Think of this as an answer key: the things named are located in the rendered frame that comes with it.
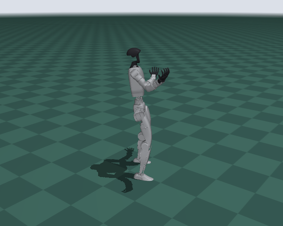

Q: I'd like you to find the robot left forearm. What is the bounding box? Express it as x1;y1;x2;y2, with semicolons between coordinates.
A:
147;74;156;83

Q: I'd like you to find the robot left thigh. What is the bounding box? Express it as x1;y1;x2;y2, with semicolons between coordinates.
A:
138;106;151;141

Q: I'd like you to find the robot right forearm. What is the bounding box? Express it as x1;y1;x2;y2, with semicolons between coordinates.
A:
145;79;164;92

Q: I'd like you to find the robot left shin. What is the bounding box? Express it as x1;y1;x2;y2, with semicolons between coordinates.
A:
137;140;145;160

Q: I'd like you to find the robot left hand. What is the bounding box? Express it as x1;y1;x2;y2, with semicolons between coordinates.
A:
149;67;159;77

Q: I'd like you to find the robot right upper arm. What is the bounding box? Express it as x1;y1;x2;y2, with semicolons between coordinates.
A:
130;69;150;89

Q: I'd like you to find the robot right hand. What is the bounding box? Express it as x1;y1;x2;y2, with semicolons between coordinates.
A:
158;68;170;84

